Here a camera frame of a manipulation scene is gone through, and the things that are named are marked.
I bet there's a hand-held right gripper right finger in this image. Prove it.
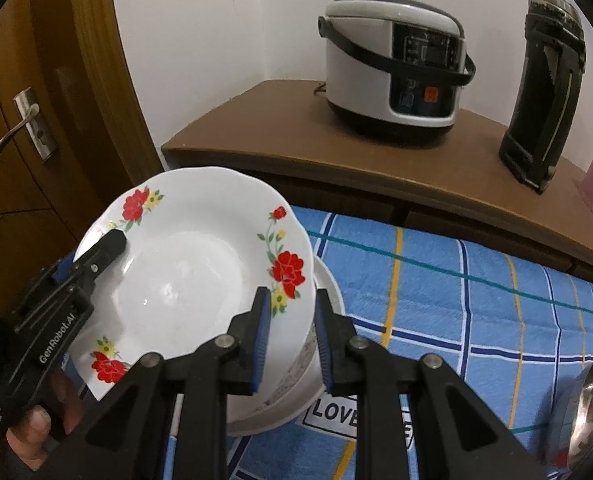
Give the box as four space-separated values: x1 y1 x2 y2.
314 287 547 480

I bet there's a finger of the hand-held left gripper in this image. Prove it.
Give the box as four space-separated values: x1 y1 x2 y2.
74 230 128 286
50 254 77 283

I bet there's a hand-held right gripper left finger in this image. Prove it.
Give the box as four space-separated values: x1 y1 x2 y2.
51 286 272 480

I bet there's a plain white plate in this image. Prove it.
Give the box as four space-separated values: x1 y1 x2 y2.
225 257 348 437

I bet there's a red floral white plate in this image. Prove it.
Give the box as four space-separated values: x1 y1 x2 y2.
69 166 311 403

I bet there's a stainless steel bowl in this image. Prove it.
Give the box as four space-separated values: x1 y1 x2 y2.
547 357 593 471

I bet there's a person's left hand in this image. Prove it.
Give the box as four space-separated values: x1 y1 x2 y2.
5 370 84 473

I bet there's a blue plaid tablecloth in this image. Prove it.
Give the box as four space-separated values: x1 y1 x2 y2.
61 205 593 480

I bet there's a wooden cabinet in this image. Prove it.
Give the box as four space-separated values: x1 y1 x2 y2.
160 79 593 291

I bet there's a wooden door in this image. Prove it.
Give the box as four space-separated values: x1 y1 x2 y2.
0 0 142 311

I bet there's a silver black rice cooker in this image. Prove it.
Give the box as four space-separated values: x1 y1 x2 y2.
318 0 477 136

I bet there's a black thermos flask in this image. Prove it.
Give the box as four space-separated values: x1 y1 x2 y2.
499 0 588 195

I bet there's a metal door handle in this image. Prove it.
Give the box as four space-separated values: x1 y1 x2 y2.
0 87 60 163

